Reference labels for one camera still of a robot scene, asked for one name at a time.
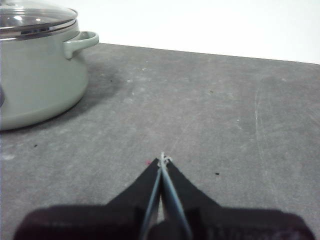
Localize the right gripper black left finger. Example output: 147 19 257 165
13 157 162 240

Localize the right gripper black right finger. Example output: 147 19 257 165
160 152 316 240

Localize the glass lid with green knob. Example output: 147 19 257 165
0 0 79 40

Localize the pale green electric pot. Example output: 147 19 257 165
0 23 100 132

